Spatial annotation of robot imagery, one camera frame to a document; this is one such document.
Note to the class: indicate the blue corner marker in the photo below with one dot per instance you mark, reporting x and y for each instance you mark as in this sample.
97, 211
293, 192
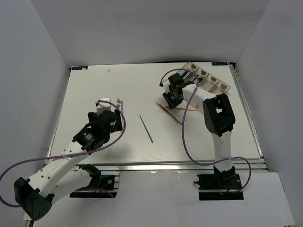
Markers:
220, 63
79, 68

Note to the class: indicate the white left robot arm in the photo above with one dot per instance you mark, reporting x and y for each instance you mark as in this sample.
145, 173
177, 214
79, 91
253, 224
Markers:
36, 194

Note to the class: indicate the right blue corner marker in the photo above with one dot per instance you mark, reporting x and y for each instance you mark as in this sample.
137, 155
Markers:
220, 63

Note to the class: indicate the green handled fork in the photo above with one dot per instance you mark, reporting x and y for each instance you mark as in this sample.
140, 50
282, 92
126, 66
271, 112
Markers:
119, 102

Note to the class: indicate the left blue corner marker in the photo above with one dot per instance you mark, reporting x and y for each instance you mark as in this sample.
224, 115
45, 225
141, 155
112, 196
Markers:
79, 68

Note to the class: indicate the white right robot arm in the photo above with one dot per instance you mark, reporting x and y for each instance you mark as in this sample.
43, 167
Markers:
218, 116

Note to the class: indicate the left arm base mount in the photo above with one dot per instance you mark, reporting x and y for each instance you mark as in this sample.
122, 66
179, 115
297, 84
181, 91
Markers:
102, 185

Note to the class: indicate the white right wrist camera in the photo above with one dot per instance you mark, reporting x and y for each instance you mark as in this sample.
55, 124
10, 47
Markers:
165, 84

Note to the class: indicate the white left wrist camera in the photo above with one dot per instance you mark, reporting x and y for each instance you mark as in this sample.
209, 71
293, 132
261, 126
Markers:
101, 106

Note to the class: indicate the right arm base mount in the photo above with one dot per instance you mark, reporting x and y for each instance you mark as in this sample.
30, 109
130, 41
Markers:
210, 190

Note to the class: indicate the aluminium table edge rail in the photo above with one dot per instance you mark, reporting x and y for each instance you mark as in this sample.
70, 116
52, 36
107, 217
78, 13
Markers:
240, 165

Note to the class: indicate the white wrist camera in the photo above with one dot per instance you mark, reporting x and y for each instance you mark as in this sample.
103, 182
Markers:
165, 84
101, 106

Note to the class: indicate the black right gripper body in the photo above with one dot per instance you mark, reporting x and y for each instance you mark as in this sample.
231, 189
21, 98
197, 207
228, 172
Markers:
172, 99

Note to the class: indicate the smoky clear divided organizer tray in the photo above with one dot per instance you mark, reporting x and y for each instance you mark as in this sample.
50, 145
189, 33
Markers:
210, 83

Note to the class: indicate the orange chopstick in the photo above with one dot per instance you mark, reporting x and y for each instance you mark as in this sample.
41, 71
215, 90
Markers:
166, 112

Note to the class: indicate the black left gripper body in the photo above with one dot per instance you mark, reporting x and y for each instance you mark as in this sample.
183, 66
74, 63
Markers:
118, 126

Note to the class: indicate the orange chopstick crosswise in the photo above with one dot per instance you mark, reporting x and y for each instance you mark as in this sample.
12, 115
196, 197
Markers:
186, 109

